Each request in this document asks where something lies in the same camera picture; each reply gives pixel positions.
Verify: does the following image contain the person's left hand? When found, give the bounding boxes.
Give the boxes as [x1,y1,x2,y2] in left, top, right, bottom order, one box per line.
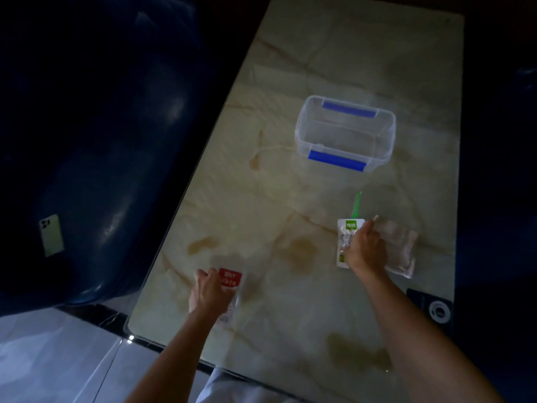
[189,268,238,320]

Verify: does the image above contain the person's right hand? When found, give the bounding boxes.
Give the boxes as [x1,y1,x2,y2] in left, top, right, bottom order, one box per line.
[342,220,389,280]

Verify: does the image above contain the red snack packet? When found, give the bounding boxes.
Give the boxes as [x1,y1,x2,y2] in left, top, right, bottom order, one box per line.
[216,267,243,326]

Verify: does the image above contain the green label snack packet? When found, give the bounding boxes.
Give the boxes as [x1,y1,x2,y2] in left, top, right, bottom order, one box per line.
[336,218,366,269]

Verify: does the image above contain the pink wiping cloth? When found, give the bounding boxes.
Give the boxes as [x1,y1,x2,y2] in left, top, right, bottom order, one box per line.
[372,215,419,279]

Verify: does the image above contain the person's left forearm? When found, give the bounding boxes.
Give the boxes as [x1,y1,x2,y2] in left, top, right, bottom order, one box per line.
[125,308,219,403]

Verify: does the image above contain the person's right forearm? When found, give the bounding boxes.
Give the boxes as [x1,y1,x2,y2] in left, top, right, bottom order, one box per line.
[359,268,506,403]

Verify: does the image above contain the person's light trousers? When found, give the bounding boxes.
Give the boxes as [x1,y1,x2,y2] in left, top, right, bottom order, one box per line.
[195,367,294,403]

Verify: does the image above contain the black printed card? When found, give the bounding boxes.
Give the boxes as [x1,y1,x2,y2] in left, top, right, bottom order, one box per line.
[407,288,456,336]

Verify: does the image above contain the blue sofa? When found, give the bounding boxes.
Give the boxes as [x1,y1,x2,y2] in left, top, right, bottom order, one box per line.
[455,58,537,403]
[0,0,252,317]

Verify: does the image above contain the pale green phone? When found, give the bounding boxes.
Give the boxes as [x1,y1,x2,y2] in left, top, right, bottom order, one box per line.
[39,213,65,258]

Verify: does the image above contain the clear box with blue handles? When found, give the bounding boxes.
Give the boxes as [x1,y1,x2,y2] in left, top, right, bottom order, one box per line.
[294,95,397,172]

